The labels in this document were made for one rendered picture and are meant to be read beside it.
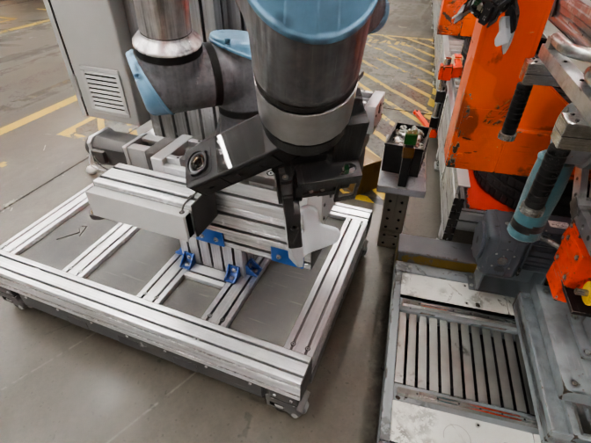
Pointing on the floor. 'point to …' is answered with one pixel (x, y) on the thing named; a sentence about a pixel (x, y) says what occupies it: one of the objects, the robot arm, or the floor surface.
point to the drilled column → (392, 220)
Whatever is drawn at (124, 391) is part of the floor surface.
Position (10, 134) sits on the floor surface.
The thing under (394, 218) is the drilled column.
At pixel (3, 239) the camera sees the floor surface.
